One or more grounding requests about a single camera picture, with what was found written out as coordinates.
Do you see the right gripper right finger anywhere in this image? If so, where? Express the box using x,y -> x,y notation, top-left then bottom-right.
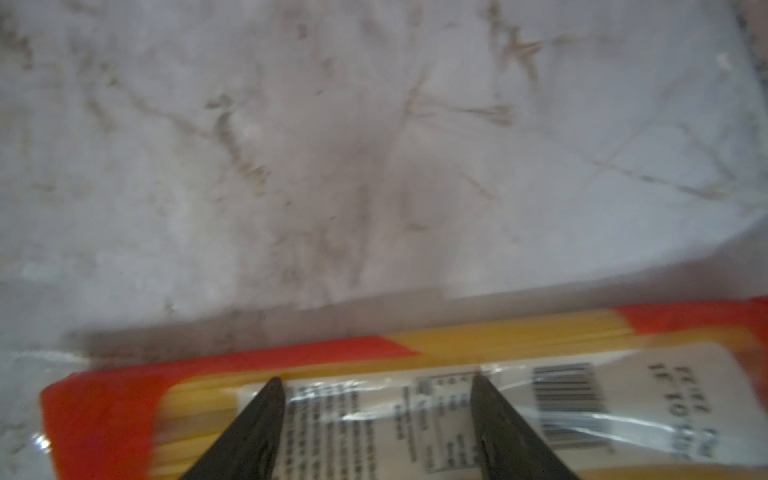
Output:
470,373 -> 578,480

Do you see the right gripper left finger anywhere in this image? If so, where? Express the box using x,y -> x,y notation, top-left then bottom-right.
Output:
181,377 -> 286,480

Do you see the red long spaghetti pack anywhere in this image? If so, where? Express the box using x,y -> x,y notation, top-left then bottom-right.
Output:
39,297 -> 767,479

